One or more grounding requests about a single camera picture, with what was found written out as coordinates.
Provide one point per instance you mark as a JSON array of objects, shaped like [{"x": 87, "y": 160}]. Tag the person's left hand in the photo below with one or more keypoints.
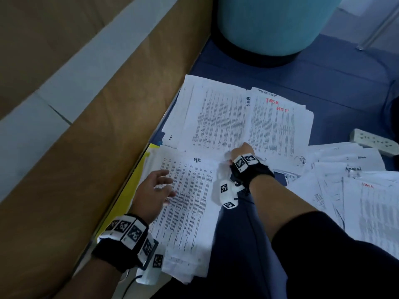
[{"x": 149, "y": 196}]

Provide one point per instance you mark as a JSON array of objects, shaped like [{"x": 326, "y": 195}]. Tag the person's right hand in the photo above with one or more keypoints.
[{"x": 242, "y": 151}]

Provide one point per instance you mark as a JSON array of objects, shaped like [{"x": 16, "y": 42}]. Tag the yellow folder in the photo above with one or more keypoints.
[{"x": 128, "y": 196}]

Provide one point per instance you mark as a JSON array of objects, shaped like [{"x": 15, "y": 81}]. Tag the neat stack of printed papers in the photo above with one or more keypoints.
[
  {"x": 277, "y": 127},
  {"x": 212, "y": 115},
  {"x": 187, "y": 214}
]

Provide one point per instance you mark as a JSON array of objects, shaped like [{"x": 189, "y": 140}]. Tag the pile of printed papers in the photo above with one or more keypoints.
[{"x": 355, "y": 196}]

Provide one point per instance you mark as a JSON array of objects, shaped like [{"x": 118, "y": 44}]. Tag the person's right forearm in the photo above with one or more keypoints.
[{"x": 280, "y": 202}]

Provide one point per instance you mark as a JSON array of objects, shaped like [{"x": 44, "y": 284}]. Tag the person's left forearm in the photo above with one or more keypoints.
[{"x": 87, "y": 280}]

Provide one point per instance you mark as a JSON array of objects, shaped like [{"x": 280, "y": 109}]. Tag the person's dark trousers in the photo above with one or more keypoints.
[{"x": 324, "y": 264}]

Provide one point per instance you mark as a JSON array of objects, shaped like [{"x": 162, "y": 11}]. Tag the black marker wristband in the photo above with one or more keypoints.
[
  {"x": 124, "y": 243},
  {"x": 249, "y": 168}
]

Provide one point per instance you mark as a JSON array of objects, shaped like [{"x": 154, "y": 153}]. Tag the white power strip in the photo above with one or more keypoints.
[{"x": 374, "y": 142}]

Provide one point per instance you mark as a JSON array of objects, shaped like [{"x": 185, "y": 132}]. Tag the teal cylindrical barrel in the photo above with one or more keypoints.
[{"x": 274, "y": 21}]

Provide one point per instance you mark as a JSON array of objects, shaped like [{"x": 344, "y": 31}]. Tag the white partition panel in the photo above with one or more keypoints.
[{"x": 374, "y": 15}]

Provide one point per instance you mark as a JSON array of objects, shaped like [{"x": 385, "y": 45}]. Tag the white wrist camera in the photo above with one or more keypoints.
[
  {"x": 227, "y": 193},
  {"x": 153, "y": 264}
]

